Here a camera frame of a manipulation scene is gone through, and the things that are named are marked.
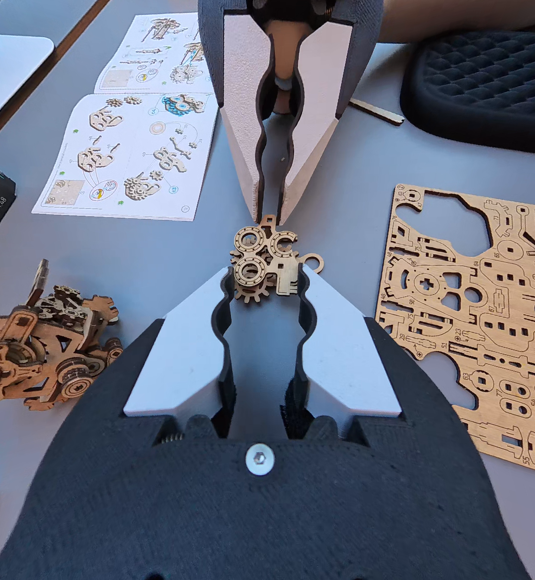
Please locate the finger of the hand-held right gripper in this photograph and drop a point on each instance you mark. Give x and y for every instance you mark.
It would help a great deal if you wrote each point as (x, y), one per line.
(242, 90)
(326, 81)

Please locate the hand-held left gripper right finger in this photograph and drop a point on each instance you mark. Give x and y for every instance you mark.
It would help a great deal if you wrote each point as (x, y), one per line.
(349, 362)

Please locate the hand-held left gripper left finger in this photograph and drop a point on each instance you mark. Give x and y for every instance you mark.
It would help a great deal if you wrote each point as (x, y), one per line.
(177, 362)

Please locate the person's right forearm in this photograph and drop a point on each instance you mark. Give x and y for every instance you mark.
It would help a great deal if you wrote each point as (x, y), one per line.
(476, 18)

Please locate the person's right hand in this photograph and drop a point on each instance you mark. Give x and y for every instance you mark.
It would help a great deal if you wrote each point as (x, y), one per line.
(285, 54)

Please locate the thin wooden stick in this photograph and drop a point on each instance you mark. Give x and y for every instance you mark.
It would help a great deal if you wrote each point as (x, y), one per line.
(381, 111)

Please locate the white instruction booklet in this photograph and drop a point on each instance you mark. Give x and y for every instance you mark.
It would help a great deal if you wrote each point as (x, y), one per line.
(127, 149)

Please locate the black padded cushion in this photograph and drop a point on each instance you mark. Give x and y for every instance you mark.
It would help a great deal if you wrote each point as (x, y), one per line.
(485, 90)

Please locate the laser-cut wooden parts sheet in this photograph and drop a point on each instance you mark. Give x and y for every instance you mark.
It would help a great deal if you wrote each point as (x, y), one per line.
(498, 344)

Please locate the partly built wooden model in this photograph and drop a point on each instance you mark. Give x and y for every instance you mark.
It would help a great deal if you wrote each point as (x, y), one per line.
(22, 358)

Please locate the white stand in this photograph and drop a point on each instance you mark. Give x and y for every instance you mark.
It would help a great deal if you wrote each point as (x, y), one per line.
(13, 68)

